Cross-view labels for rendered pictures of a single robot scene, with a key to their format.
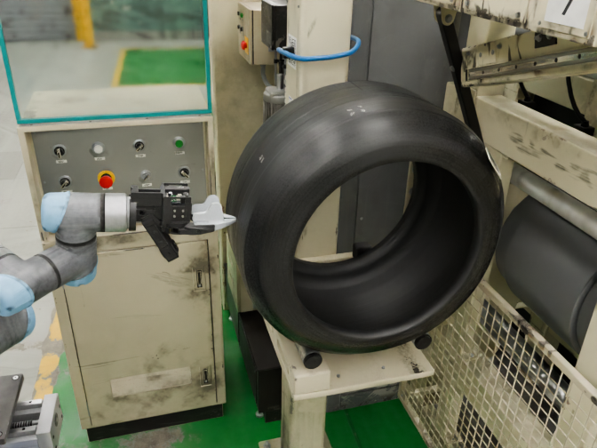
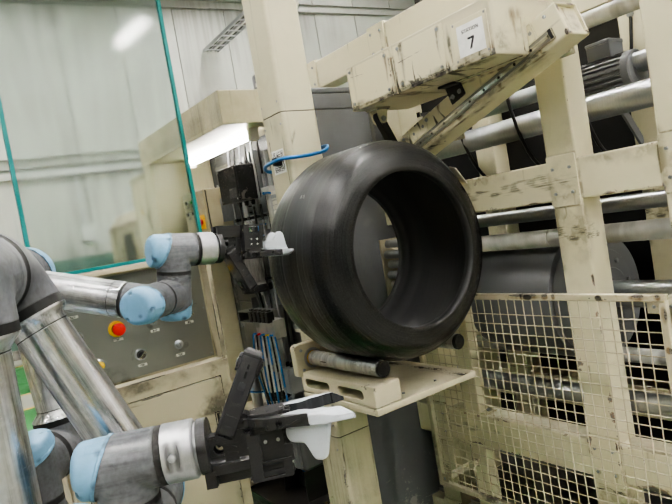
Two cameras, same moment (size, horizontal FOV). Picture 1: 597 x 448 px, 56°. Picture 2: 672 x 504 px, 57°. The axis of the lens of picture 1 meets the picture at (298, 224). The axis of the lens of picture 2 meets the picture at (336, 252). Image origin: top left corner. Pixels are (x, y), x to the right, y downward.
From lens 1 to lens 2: 0.84 m
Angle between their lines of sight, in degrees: 30
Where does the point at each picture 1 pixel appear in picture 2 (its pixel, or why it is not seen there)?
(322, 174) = (357, 182)
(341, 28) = (313, 135)
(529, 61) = (451, 114)
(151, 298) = not seen: hidden behind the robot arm
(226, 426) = not seen: outside the picture
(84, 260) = (187, 290)
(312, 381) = (387, 391)
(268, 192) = (321, 205)
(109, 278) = not seen: hidden behind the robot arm
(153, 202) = (233, 233)
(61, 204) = (167, 237)
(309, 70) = (298, 168)
